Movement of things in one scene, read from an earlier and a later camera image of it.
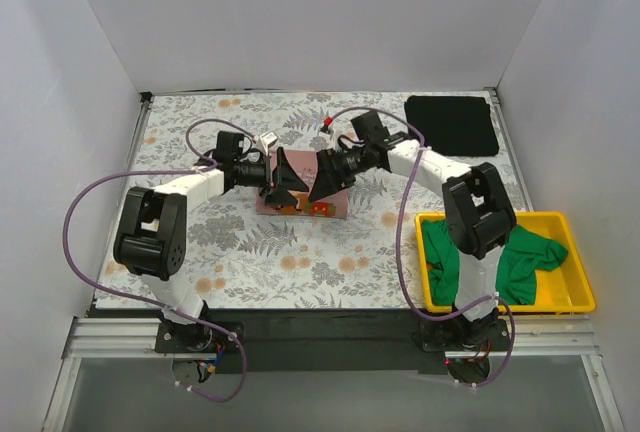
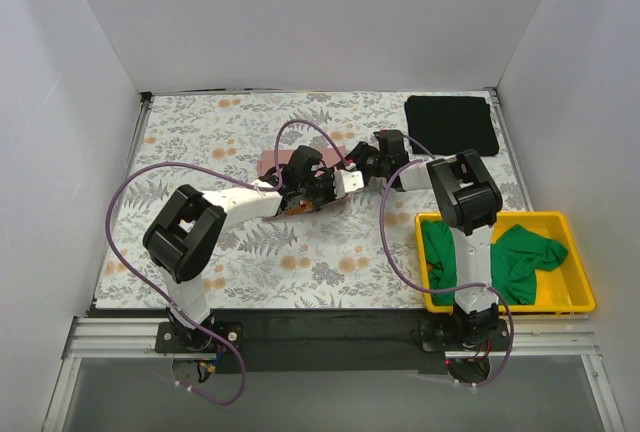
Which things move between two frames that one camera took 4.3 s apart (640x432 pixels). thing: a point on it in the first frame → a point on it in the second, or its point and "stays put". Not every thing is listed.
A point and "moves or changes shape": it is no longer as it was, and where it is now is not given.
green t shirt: (522, 257) stays put
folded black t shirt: (457, 126) stays put
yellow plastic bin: (564, 289) stays put
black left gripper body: (270, 175) → (326, 187)
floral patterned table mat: (296, 201) stays put
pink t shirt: (304, 164) moves or changes shape
